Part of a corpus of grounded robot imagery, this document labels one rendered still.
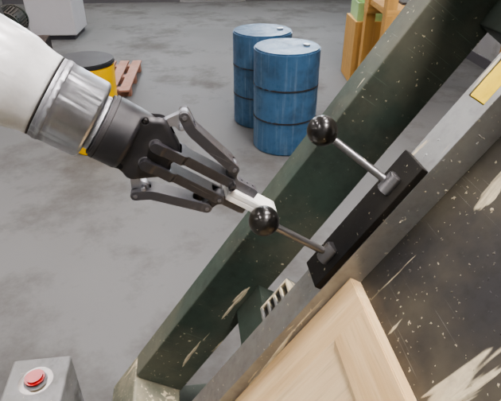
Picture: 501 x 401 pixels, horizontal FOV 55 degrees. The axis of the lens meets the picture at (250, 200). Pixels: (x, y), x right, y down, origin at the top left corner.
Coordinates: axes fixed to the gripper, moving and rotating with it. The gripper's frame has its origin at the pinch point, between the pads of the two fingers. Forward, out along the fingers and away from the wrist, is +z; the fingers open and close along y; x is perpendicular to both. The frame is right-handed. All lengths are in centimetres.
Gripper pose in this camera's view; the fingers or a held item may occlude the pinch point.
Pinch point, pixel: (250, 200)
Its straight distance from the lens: 60.2
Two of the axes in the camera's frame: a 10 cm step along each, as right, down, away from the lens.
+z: 8.2, 4.2, 3.9
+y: -5.6, 7.4, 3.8
